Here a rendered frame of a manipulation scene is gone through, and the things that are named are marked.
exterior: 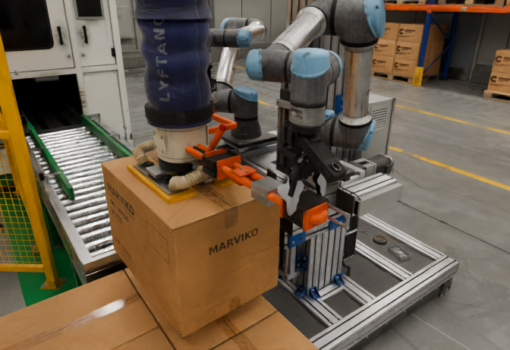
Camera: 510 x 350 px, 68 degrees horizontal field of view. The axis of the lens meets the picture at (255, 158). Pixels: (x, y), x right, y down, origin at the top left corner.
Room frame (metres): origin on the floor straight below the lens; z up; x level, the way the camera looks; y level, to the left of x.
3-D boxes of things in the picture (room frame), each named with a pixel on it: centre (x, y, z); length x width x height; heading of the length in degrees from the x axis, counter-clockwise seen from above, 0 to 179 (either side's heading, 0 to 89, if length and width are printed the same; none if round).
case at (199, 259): (1.24, 0.25, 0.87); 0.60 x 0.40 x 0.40; 39
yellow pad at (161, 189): (1.19, 0.33, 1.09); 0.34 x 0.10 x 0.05; 39
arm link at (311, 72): (0.79, -0.11, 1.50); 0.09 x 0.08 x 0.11; 155
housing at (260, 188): (0.88, -0.03, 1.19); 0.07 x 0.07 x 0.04; 39
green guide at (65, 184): (2.61, 1.58, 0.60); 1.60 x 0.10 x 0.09; 37
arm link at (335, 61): (0.89, -0.14, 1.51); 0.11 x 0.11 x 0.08; 65
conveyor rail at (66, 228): (2.29, 1.42, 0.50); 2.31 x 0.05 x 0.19; 37
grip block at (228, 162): (1.05, 0.10, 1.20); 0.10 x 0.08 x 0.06; 129
